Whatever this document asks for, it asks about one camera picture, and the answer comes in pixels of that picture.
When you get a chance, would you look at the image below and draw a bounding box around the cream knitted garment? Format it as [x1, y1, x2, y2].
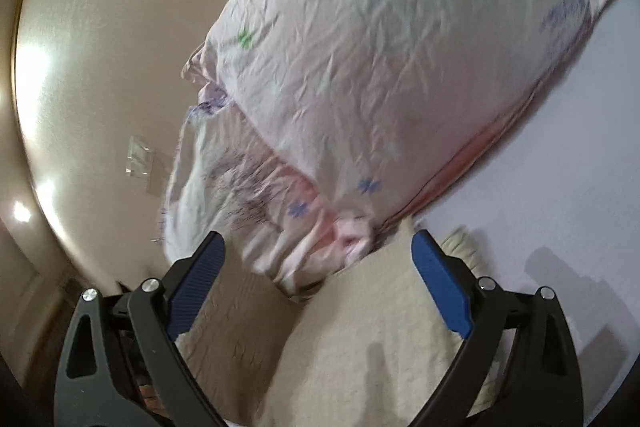
[177, 221, 461, 426]

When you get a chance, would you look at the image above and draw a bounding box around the white floral pillow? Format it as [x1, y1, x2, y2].
[160, 0, 608, 295]

